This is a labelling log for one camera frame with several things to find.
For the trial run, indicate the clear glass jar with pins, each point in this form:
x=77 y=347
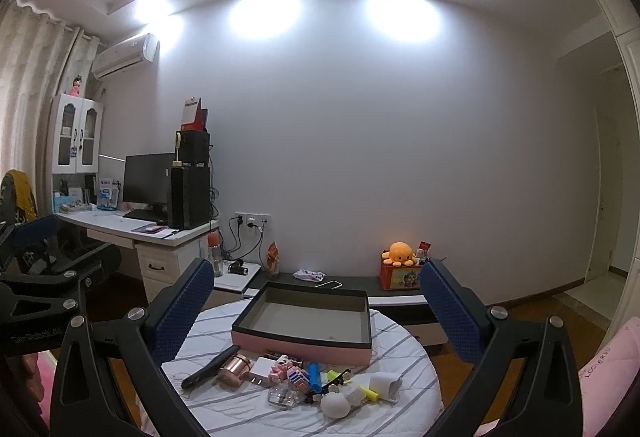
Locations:
x=283 y=398

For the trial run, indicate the red printed box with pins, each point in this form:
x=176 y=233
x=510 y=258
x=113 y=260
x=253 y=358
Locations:
x=400 y=276

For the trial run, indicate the white nightstand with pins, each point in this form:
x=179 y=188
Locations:
x=235 y=282

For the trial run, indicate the pink doll figure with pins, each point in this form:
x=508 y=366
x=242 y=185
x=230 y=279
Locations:
x=76 y=86

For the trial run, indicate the orange snack bag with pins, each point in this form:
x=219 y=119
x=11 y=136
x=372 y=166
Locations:
x=273 y=262

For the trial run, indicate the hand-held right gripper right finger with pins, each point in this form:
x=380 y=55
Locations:
x=450 y=312

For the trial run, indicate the rose gold round canister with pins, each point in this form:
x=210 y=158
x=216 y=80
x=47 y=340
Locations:
x=236 y=368

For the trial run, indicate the pink bed edge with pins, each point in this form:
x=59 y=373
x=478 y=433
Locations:
x=25 y=397

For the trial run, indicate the blue highlighter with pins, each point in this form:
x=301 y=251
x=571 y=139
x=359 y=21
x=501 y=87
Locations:
x=315 y=377

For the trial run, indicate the blue white box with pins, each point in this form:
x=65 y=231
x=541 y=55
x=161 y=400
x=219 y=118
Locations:
x=109 y=197

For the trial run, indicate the small black device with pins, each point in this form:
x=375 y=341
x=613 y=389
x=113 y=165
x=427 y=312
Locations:
x=238 y=267

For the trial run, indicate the pink notebook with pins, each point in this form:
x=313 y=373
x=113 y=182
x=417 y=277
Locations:
x=152 y=229

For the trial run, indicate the yellow highlighter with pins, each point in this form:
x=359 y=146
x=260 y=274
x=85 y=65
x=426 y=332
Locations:
x=371 y=392
x=338 y=374

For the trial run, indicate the orange octopus plush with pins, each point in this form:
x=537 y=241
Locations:
x=400 y=253

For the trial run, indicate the white round bulb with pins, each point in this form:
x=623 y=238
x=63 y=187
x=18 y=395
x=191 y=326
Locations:
x=334 y=406

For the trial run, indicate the small red card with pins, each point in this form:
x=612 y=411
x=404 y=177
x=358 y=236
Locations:
x=425 y=247

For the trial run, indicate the white wall outlet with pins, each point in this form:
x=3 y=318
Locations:
x=252 y=218

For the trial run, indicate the pink storage box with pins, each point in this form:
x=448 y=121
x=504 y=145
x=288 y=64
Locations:
x=300 y=317

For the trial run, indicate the white air conditioner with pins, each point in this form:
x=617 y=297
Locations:
x=125 y=54

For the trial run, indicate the blue tissue box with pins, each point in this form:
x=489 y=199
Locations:
x=75 y=206

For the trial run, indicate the printed tissue packet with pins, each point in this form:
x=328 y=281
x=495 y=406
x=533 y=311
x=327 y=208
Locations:
x=309 y=275

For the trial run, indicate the beige curtain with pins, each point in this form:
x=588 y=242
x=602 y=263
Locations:
x=30 y=92

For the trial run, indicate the small white charger plug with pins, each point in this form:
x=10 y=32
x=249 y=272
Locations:
x=357 y=396

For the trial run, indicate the white desk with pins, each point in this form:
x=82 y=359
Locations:
x=160 y=262

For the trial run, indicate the large white charger plug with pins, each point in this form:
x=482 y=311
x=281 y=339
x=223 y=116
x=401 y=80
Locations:
x=260 y=369

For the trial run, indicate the yellow patterned garment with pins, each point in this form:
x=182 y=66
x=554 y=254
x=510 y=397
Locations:
x=22 y=194

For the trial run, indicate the black beaded hair clip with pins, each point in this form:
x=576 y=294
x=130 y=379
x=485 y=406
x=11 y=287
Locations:
x=322 y=392

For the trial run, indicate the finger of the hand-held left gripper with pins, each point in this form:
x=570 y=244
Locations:
x=50 y=289
x=37 y=229

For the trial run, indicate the black computer tower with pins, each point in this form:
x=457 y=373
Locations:
x=190 y=197

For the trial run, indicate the pale interior door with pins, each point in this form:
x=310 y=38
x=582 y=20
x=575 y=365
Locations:
x=606 y=192

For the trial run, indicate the pink quilted cloth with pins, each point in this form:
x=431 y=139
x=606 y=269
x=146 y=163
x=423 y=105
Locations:
x=615 y=362

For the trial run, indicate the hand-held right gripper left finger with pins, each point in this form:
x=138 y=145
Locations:
x=182 y=312

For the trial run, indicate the black computer monitor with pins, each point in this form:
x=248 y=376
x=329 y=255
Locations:
x=147 y=179

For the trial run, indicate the black office chair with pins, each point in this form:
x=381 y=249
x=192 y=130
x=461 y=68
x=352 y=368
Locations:
x=95 y=259

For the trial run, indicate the white glass-door cabinet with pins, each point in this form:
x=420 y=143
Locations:
x=77 y=132

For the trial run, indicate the orange-capped clear bottle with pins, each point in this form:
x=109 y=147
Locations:
x=216 y=257

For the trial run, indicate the white paper cup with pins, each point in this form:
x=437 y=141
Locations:
x=386 y=387

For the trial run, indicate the black low bench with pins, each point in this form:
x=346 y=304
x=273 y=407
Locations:
x=400 y=302

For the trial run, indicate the pink block figure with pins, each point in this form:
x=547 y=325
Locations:
x=290 y=374

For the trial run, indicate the black speaker box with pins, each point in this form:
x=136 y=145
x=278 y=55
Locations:
x=195 y=148

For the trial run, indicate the red desk calendar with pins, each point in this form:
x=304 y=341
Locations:
x=192 y=114

